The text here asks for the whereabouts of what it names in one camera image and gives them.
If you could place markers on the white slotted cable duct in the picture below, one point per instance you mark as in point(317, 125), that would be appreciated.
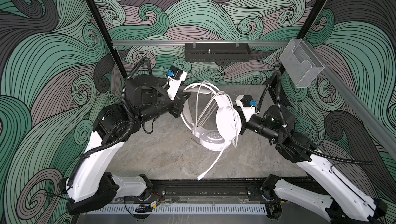
point(184, 208)

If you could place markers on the black perforated wall tray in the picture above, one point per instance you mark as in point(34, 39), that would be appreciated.
point(220, 53)

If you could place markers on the clear plastic wall bin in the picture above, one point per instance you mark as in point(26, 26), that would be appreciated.
point(301, 62)

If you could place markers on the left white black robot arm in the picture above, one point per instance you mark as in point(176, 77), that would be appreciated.
point(90, 186)

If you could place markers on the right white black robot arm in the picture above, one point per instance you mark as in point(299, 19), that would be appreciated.
point(344, 203)

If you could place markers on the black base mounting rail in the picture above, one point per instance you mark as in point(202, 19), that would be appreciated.
point(161, 189)

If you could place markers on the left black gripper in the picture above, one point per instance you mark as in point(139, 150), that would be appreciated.
point(178, 102)

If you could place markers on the white over-ear headphones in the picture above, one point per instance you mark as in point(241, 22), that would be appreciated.
point(218, 125)

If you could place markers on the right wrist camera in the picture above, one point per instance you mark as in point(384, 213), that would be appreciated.
point(248, 106)

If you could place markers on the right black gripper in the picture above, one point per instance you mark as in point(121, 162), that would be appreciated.
point(246, 125)

